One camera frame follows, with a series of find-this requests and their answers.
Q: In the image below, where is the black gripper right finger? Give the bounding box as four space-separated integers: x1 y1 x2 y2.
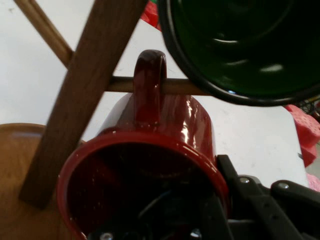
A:
216 154 320 240

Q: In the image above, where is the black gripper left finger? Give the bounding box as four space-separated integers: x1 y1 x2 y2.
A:
86 194 234 240

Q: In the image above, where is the red enamel mug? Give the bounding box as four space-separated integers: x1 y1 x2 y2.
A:
55 49 231 240

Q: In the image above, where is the wooden mug tree stand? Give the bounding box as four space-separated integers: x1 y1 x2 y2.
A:
0 0 211 240

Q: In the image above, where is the green enamel mug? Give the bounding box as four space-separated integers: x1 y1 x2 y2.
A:
157 0 320 107

